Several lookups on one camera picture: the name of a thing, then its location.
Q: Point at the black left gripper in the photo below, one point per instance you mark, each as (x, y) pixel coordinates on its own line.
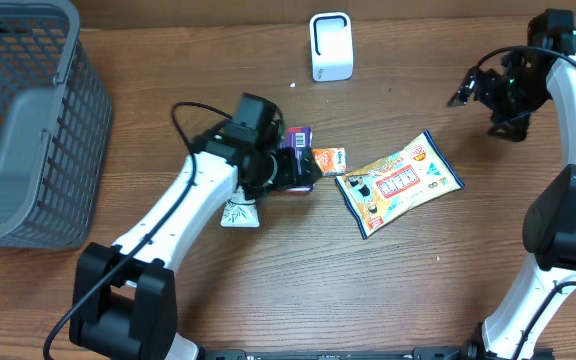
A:
(312, 172)

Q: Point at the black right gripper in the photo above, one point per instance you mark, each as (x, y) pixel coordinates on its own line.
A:
(517, 119)

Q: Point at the purple red pad package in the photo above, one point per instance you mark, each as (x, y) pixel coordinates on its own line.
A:
(298, 139)

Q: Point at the small orange snack packet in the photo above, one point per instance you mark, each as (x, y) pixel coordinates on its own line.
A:
(331, 161)

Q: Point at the white tube item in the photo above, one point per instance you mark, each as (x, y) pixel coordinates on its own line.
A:
(239, 212)

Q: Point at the yellow snack bag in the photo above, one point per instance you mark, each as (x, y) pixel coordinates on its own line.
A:
(385, 189)

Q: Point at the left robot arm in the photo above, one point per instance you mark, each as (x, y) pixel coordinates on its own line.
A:
(124, 298)

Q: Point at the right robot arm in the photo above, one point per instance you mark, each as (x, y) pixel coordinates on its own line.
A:
(543, 69)

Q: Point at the white barcode scanner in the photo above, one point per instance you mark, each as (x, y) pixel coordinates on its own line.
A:
(331, 43)

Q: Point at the dark grey plastic basket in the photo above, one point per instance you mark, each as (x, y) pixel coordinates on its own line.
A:
(55, 123)

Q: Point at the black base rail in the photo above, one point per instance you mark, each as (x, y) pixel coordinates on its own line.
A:
(418, 353)

